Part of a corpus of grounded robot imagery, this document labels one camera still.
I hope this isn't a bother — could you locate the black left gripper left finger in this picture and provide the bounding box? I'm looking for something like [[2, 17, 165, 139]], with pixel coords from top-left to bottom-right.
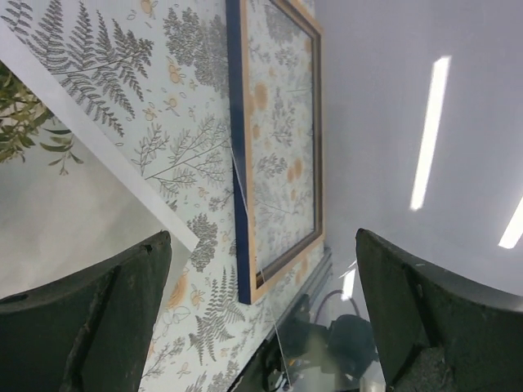
[[1, 231, 171, 391]]

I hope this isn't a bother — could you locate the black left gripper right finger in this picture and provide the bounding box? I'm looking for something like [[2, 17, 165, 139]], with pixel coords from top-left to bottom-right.
[[355, 229, 522, 391]]

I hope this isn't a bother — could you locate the printed pier photo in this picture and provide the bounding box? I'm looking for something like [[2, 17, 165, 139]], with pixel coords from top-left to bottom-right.
[[1, 26, 198, 296]]

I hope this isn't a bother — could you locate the wooden picture frame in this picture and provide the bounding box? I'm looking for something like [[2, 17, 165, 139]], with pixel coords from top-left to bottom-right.
[[226, 1, 324, 305]]

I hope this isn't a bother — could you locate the floral patterned table mat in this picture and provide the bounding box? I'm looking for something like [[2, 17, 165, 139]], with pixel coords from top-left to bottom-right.
[[1, 1, 324, 391]]

